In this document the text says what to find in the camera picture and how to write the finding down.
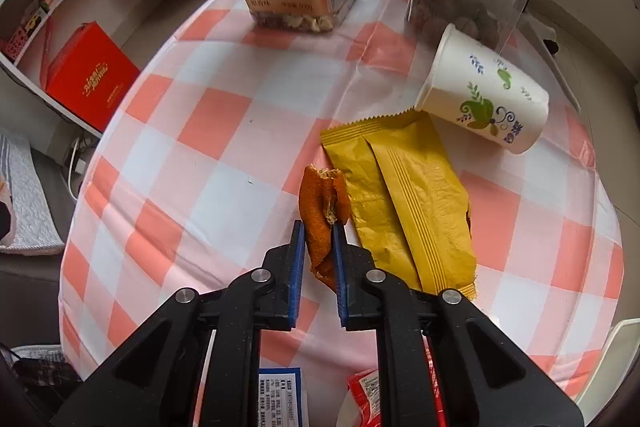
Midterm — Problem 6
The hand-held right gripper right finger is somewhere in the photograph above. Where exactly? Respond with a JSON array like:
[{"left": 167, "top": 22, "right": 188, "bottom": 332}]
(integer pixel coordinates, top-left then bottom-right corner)
[{"left": 332, "top": 223, "right": 586, "bottom": 427}]

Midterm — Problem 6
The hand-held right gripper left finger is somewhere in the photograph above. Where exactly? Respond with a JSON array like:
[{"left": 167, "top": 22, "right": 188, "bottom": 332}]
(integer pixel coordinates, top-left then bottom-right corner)
[{"left": 50, "top": 221, "right": 306, "bottom": 427}]

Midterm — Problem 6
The orange peel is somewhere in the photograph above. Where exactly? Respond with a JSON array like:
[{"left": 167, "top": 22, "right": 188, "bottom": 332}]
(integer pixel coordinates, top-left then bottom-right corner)
[{"left": 298, "top": 164, "right": 352, "bottom": 293}]

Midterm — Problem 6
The yellow snack wrapper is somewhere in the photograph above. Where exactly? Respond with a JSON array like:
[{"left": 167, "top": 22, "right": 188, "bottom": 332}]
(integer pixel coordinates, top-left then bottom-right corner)
[{"left": 320, "top": 109, "right": 478, "bottom": 300}]

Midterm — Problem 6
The red instant noodle cup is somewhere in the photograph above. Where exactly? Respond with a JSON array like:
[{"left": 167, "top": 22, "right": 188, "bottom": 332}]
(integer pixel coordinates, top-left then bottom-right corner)
[{"left": 336, "top": 349, "right": 446, "bottom": 427}]

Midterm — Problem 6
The white floral paper cup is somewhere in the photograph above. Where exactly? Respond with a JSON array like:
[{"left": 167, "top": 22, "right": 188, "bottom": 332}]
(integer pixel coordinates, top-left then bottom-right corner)
[{"left": 414, "top": 23, "right": 551, "bottom": 155}]

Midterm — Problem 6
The blue bordered white packet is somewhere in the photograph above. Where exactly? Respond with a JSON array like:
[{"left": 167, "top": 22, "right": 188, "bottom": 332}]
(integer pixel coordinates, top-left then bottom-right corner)
[{"left": 257, "top": 366, "right": 303, "bottom": 427}]

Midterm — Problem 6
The red gift box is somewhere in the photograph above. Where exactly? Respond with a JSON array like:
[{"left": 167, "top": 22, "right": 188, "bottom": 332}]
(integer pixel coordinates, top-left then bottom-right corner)
[{"left": 44, "top": 23, "right": 142, "bottom": 132}]

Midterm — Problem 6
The grey quilted mat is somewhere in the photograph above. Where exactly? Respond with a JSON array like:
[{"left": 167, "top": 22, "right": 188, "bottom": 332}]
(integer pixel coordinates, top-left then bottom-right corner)
[{"left": 0, "top": 127, "right": 66, "bottom": 255}]

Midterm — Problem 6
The white plastic chair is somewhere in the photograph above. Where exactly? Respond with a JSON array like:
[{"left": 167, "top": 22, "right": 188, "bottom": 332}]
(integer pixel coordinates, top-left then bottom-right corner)
[{"left": 575, "top": 318, "right": 640, "bottom": 408}]

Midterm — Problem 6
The pink plastic basket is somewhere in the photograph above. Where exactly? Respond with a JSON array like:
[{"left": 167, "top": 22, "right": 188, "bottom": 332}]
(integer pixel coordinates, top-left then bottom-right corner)
[{"left": 0, "top": 24, "right": 36, "bottom": 60}]

